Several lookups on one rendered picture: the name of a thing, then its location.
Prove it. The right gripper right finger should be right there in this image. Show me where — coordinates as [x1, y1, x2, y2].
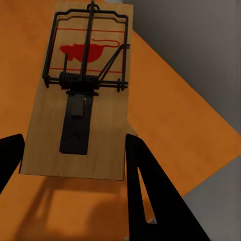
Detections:
[126, 134, 210, 241]

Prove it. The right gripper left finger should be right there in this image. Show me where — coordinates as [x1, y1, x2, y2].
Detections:
[0, 134, 25, 194]

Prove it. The mousetrap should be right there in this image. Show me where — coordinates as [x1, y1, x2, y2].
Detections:
[127, 124, 138, 136]
[19, 0, 133, 181]

